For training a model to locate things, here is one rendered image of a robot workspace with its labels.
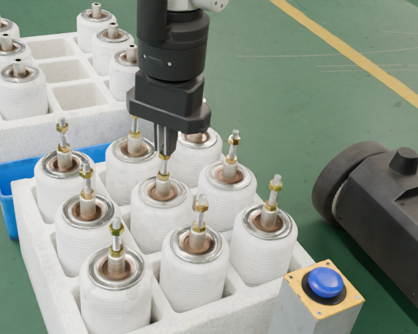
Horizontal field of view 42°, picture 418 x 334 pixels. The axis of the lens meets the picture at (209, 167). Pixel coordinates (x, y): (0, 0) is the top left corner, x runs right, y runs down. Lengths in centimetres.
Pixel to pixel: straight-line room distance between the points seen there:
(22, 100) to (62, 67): 26
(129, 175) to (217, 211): 16
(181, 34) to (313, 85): 113
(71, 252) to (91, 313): 11
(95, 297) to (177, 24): 35
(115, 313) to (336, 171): 57
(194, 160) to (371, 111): 86
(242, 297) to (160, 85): 33
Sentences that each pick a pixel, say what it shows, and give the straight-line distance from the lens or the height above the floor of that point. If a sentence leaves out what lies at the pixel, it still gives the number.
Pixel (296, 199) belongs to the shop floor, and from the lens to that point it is 127.
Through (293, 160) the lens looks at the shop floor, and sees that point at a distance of 140.
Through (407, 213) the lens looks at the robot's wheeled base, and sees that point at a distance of 103.
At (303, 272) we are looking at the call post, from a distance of 68.
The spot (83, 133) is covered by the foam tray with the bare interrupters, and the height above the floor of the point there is 13.
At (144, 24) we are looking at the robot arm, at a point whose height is 55.
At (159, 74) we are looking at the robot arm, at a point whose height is 48.
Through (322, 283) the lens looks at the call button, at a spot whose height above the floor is 33.
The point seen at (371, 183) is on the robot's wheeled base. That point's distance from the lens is 107.
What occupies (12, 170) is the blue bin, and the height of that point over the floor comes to 10.
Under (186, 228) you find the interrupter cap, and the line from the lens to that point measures 79.
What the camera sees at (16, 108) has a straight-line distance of 115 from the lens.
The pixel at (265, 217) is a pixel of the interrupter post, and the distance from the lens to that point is 80.
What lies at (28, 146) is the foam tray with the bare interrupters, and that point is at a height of 13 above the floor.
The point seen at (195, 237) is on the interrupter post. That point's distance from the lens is 75.
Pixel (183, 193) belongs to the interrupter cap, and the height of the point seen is 25.
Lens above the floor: 80
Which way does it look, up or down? 37 degrees down
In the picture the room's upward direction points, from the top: 8 degrees clockwise
